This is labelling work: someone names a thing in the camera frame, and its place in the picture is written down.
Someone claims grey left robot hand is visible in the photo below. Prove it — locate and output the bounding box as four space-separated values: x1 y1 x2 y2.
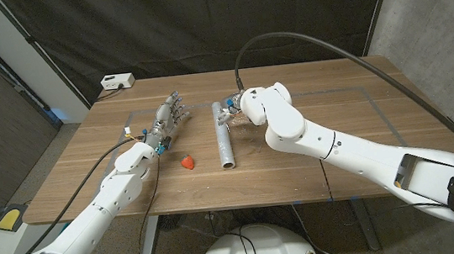
138 90 195 156

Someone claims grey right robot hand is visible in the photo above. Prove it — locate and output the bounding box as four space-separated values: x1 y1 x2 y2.
214 93 248 125

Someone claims plastic wrap roll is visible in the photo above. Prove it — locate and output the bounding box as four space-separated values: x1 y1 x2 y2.
211 100 237 171

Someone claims red toy strawberry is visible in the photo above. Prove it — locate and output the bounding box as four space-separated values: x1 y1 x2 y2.
179 153 196 172

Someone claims white power outlet box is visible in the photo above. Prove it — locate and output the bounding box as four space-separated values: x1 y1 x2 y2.
99 71 137 92

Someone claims black backdrop curtain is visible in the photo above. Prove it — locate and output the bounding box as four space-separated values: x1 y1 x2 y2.
0 0 402 115

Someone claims black round fan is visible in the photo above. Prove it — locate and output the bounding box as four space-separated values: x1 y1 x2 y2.
158 213 187 233

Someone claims white table leg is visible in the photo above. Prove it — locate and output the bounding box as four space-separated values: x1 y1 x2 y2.
136 214 163 254

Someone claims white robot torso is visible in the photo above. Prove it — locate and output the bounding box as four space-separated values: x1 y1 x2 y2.
195 218 320 254

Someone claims grey table leg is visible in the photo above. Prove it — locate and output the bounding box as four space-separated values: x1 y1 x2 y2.
351 196 381 254

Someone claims yellow foot pedal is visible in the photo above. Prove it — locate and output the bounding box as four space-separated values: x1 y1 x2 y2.
0 202 31 235

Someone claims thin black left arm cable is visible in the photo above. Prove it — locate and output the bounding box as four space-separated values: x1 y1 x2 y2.
63 153 170 254

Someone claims black outlet box cable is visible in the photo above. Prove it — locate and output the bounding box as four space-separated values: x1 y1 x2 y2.
94 83 126 103

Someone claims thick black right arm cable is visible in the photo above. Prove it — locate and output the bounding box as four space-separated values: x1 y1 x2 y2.
230 13 454 200

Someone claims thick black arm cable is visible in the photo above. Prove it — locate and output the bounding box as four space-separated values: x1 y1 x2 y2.
230 13 454 200
12 135 156 254

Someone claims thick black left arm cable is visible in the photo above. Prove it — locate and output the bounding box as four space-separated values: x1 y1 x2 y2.
12 135 156 254

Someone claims black torso cable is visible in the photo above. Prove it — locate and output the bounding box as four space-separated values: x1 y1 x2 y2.
228 224 259 254

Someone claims white floor cable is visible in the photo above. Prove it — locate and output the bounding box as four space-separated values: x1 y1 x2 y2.
291 199 344 254

